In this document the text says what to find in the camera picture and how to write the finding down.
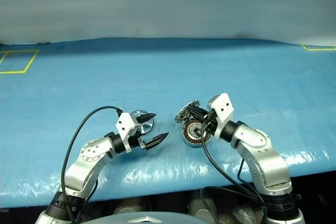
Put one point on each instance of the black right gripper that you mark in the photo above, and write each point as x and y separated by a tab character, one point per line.
210	123

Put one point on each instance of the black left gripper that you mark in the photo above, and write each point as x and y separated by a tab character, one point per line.
137	141

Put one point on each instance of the silver spoked motor cover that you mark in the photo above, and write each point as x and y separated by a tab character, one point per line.
147	128

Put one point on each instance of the grey robot torso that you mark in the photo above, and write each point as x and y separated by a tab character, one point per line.
147	218

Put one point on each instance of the silver motor stator copper windings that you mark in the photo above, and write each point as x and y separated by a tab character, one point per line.
191	136

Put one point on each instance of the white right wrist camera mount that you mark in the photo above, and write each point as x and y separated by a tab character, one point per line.
223	106

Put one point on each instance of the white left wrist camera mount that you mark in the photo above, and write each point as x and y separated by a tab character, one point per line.
124	124

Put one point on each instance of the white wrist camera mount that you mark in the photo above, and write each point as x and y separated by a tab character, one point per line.
124	124
223	106

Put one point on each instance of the dark lumpy shape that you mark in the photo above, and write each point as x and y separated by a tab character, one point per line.
248	213

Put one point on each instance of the grey rounded block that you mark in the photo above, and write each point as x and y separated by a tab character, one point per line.
202	208
128	207

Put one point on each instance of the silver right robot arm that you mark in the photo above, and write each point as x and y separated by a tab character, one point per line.
267	161

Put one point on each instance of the blue plastic table cover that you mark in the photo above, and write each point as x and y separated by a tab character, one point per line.
78	85

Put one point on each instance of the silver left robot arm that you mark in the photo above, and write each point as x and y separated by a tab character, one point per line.
86	166

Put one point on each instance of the large yellow tape square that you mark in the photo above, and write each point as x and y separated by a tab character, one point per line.
31	61

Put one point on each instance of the small yellow tape rectangle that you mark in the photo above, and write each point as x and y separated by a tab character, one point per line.
319	49

